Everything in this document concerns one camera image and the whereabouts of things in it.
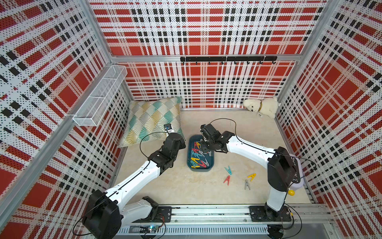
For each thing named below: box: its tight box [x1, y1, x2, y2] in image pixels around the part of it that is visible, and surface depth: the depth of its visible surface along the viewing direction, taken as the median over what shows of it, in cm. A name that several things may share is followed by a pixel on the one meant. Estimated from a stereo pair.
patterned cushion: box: [118, 97, 186, 148], surface depth 96 cm
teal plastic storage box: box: [187, 134, 215, 172], surface depth 93 cm
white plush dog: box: [243, 97, 279, 119], surface depth 117 cm
